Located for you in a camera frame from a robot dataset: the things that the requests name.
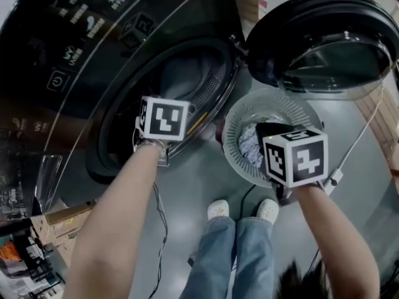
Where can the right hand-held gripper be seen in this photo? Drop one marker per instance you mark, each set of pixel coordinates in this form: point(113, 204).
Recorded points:
point(296, 160)

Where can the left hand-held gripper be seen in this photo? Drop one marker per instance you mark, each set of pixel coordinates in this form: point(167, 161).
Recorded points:
point(165, 118)

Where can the dark grey garment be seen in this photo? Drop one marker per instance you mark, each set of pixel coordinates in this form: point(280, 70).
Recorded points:
point(187, 76)

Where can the blue white patterned clothes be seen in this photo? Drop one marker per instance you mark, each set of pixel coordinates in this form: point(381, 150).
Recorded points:
point(249, 145)

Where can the round slatted laundry basket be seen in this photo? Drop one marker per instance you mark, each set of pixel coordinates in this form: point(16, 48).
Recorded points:
point(232, 135)

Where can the black washing machine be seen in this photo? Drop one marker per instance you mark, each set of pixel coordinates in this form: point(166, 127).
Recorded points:
point(62, 58)

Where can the person's left forearm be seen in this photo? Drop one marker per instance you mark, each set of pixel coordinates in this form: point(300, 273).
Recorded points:
point(109, 223)

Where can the person's right forearm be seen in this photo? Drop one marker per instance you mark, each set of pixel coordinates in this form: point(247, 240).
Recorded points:
point(330, 229)

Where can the person's right white shoe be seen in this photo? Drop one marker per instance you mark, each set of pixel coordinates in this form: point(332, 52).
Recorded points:
point(268, 210)

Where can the person's white shoe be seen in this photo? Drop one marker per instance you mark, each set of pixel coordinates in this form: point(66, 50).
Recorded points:
point(218, 209)
point(268, 210)

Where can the person's left white shoe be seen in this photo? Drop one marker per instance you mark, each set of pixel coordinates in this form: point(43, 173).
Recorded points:
point(218, 209)

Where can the wooden slat platform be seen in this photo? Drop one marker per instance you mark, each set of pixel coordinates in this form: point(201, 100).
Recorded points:
point(386, 111)

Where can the person's blue jeans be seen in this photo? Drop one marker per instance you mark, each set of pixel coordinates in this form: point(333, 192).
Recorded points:
point(227, 260)

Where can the round black washer door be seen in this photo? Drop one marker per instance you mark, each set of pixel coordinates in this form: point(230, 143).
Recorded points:
point(327, 26)

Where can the cardboard box yellow label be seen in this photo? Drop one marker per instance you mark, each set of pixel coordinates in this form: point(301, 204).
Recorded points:
point(59, 229)

